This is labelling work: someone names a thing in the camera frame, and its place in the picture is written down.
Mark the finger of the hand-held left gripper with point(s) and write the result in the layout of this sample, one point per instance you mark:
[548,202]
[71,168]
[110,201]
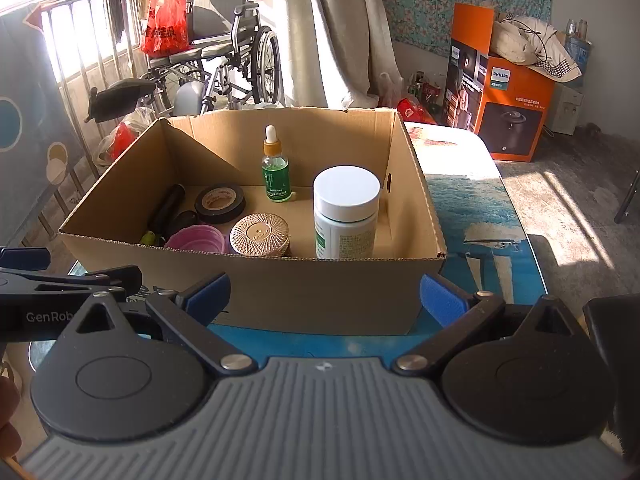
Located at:
[75,280]
[22,258]

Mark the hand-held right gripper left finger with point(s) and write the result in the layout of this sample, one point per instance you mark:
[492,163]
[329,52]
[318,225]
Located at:
[207,294]

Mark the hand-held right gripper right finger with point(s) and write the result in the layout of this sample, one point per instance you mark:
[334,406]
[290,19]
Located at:
[442,300]

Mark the black round object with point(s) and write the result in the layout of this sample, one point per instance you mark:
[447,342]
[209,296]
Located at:
[186,220]

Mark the black tape roll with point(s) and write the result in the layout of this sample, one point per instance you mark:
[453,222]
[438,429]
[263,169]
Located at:
[220,217]

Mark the golden round tin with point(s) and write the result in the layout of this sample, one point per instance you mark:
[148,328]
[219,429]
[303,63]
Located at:
[260,232]

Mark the cardboard box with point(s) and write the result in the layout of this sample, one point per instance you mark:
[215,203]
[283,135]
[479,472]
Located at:
[300,290]

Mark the green dropper bottle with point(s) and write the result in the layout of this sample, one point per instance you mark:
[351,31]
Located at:
[275,175]

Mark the white lidded jar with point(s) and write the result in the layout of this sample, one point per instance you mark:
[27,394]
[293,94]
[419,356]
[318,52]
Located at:
[345,195]

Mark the person's left hand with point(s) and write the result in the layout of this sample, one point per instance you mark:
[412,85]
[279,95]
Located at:
[7,425]

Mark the black cylinder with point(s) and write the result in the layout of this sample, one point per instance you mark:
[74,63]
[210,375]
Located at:
[167,207]

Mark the blue printed panel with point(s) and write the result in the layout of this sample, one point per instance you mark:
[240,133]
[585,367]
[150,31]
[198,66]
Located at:
[30,135]

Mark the red plastic bag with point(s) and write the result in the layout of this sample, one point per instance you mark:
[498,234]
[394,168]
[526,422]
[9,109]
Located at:
[165,25]
[122,140]

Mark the white plastic bag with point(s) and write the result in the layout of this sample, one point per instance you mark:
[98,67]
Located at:
[135,117]

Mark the orange carton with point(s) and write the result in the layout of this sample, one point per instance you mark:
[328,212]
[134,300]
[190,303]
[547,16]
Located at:
[515,125]

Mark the black padded seat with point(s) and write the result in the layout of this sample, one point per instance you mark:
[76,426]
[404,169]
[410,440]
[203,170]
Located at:
[120,95]

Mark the red snack bag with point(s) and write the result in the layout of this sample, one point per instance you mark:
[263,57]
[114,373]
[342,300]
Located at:
[410,110]

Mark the clear plastic bag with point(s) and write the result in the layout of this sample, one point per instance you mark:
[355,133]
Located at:
[265,105]

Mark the black metal leg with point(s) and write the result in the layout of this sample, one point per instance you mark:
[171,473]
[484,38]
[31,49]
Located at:
[627,200]

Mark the dark glass bottle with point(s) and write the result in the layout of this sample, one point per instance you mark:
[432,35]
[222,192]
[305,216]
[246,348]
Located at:
[419,85]

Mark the pink plastic bag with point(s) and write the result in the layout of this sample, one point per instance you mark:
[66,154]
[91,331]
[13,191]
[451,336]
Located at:
[390,90]

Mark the checkered cloth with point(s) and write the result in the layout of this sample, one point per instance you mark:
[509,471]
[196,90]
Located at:
[565,70]

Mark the metal railing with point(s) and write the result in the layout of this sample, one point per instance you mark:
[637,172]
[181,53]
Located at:
[75,1]

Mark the white cloth bag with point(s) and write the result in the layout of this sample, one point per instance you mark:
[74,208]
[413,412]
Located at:
[515,45]

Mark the beige curtain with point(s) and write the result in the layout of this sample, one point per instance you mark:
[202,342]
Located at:
[340,35]

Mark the wheelchair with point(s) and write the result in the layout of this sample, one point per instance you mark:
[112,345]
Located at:
[220,10]

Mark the blue white packet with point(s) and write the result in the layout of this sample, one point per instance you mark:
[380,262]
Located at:
[580,50]

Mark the clear small bottle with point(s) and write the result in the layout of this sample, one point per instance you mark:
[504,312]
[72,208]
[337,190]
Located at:
[570,28]
[582,28]

